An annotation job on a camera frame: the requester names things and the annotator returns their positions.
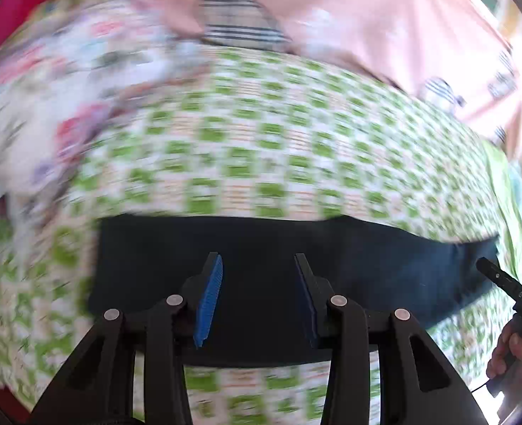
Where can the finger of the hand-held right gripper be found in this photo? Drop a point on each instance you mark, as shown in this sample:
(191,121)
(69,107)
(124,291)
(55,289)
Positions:
(498,276)

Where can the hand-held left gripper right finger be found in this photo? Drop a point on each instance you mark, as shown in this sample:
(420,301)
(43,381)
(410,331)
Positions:
(306,297)

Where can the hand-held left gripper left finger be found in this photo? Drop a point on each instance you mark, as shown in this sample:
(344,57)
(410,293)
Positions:
(208,297)

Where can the dark navy pants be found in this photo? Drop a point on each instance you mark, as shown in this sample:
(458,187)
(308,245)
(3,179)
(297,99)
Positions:
(261,248)

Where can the person's right hand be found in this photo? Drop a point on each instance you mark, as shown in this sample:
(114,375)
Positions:
(511,349)

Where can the light green cloth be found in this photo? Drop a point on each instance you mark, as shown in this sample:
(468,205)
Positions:
(506,195)

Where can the green checked bed sheet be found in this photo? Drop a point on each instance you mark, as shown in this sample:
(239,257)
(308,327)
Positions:
(261,141)

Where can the floral printed cloth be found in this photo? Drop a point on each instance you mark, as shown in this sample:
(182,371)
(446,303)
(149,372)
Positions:
(66,79)

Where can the pink blanket with striped patches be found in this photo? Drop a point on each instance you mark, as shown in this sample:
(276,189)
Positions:
(367,17)

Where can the magenta red cloth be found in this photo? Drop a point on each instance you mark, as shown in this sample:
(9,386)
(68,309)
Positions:
(17,4)

